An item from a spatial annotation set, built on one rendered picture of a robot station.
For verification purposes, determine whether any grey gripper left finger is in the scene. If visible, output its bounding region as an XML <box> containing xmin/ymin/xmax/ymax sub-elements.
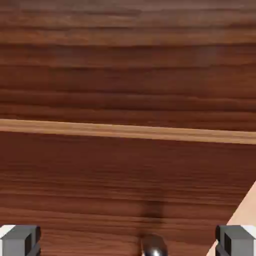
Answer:
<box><xmin>0</xmin><ymin>224</ymin><xmax>42</xmax><ymax>256</ymax></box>

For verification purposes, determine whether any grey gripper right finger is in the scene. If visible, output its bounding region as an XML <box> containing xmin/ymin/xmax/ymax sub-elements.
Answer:
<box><xmin>214</xmin><ymin>224</ymin><xmax>256</xmax><ymax>256</ymax></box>

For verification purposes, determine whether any dark wood door with handle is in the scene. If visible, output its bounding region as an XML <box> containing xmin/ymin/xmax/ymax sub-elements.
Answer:
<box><xmin>0</xmin><ymin>130</ymin><xmax>256</xmax><ymax>256</ymax></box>

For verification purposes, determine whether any dark wood cabinet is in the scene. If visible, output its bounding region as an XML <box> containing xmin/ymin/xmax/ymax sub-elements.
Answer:
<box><xmin>0</xmin><ymin>0</ymin><xmax>256</xmax><ymax>256</ymax></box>

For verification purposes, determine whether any dark wood door front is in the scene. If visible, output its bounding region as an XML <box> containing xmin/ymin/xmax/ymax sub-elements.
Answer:
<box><xmin>0</xmin><ymin>0</ymin><xmax>256</xmax><ymax>133</ymax></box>

